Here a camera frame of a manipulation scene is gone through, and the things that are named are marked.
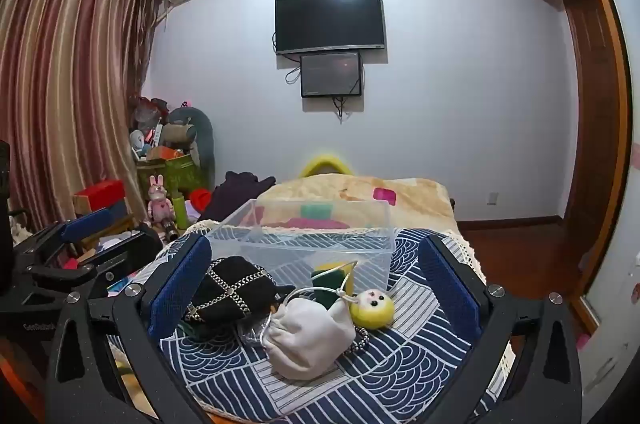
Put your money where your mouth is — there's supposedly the blue white wave-patterned cloth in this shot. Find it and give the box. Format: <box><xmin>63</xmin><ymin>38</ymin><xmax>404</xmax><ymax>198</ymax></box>
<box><xmin>107</xmin><ymin>226</ymin><xmax>516</xmax><ymax>422</ymax></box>

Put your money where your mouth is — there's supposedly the red cloth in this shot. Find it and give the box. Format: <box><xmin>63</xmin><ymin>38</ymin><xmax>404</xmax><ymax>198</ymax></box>
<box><xmin>190</xmin><ymin>188</ymin><xmax>213</xmax><ymax>212</ymax></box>

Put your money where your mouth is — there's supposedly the green bottle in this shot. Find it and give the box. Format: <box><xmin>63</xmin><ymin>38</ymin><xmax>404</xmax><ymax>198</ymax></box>
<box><xmin>172</xmin><ymin>193</ymin><xmax>191</xmax><ymax>230</ymax></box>

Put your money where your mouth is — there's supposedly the yellow hoop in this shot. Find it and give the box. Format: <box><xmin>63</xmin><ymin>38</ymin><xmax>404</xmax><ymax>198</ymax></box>
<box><xmin>299</xmin><ymin>154</ymin><xmax>351</xmax><ymax>179</ymax></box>

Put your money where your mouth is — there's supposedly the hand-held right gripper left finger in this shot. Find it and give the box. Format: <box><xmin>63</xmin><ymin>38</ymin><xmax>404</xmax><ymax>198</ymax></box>
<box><xmin>46</xmin><ymin>234</ymin><xmax>221</xmax><ymax>424</ymax></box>

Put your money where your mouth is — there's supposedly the striped brown curtain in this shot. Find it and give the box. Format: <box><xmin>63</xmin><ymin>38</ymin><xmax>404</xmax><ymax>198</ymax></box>
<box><xmin>0</xmin><ymin>0</ymin><xmax>166</xmax><ymax>235</ymax></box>

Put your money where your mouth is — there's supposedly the red box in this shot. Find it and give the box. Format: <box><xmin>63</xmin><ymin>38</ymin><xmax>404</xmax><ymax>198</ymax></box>
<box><xmin>74</xmin><ymin>180</ymin><xmax>126</xmax><ymax>212</ymax></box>

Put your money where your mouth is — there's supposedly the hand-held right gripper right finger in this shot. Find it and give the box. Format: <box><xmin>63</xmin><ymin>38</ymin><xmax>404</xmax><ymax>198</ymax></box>
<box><xmin>418</xmin><ymin>234</ymin><xmax>584</xmax><ymax>424</ymax></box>

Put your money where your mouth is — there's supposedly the beaded bracelet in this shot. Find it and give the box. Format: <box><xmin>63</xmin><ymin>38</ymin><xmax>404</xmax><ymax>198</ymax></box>
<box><xmin>342</xmin><ymin>326</ymin><xmax>372</xmax><ymax>355</ymax></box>

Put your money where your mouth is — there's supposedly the wooden door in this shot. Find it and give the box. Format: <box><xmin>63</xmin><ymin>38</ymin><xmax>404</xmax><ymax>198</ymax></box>
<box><xmin>564</xmin><ymin>0</ymin><xmax>617</xmax><ymax>300</ymax></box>

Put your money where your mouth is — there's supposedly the black looped cable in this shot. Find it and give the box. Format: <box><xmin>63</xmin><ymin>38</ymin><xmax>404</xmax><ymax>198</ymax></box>
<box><xmin>285</xmin><ymin>53</ymin><xmax>302</xmax><ymax>86</ymax></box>

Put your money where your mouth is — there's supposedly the black wall television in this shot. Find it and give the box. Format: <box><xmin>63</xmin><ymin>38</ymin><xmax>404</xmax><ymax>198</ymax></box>
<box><xmin>274</xmin><ymin>0</ymin><xmax>387</xmax><ymax>56</ymax></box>

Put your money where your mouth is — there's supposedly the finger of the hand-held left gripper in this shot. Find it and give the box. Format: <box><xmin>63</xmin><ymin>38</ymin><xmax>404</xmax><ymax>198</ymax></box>
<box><xmin>22</xmin><ymin>226</ymin><xmax>165</xmax><ymax>290</ymax></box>
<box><xmin>14</xmin><ymin>207</ymin><xmax>117</xmax><ymax>265</ymax></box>

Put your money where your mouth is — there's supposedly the yellow plush doll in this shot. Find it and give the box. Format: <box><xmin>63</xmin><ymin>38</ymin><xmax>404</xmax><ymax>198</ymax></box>
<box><xmin>349</xmin><ymin>288</ymin><xmax>396</xmax><ymax>331</ymax></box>

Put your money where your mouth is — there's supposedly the pink rabbit toy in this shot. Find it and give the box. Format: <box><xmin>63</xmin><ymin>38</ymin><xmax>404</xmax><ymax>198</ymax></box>
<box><xmin>147</xmin><ymin>174</ymin><xmax>176</xmax><ymax>225</ymax></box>

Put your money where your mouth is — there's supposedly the small black wall monitor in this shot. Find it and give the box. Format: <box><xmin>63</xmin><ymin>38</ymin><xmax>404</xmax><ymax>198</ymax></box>
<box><xmin>300</xmin><ymin>51</ymin><xmax>363</xmax><ymax>99</ymax></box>

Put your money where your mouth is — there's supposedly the green cardboard box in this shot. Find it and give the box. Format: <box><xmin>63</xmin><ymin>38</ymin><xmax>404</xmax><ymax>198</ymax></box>
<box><xmin>136</xmin><ymin>153</ymin><xmax>206</xmax><ymax>200</ymax></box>

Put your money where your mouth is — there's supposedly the cream printed blanket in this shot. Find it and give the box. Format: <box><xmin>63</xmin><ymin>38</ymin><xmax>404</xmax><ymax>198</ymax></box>
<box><xmin>255</xmin><ymin>176</ymin><xmax>456</xmax><ymax>235</ymax></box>

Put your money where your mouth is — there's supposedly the clear plastic storage box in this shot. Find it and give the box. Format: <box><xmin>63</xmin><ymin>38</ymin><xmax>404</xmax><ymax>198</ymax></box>
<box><xmin>204</xmin><ymin>198</ymin><xmax>401</xmax><ymax>300</ymax></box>

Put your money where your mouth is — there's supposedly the white drawstring pouch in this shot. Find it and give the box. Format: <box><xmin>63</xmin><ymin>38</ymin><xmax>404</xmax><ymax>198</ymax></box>
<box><xmin>261</xmin><ymin>286</ymin><xmax>358</xmax><ymax>381</ymax></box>

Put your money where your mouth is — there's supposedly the dark purple garment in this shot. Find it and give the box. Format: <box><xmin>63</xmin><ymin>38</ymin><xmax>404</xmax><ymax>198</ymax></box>
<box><xmin>200</xmin><ymin>170</ymin><xmax>277</xmax><ymax>222</ymax></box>

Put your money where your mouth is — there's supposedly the black quilted chain pouch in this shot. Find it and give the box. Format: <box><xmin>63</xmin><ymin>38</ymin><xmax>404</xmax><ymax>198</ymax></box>
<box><xmin>187</xmin><ymin>255</ymin><xmax>296</xmax><ymax>335</ymax></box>

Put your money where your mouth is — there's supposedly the pile of assorted toys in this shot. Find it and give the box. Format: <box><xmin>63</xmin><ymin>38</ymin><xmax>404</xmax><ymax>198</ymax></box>
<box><xmin>129</xmin><ymin>96</ymin><xmax>171</xmax><ymax>160</ymax></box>

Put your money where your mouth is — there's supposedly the yellow green sponge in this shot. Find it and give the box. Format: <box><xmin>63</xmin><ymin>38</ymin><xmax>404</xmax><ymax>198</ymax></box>
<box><xmin>311</xmin><ymin>260</ymin><xmax>357</xmax><ymax>307</ymax></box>

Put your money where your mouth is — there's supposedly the grey plush shark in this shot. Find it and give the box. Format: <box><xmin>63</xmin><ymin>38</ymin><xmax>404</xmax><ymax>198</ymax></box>
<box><xmin>162</xmin><ymin>105</ymin><xmax>217</xmax><ymax>185</ymax></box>

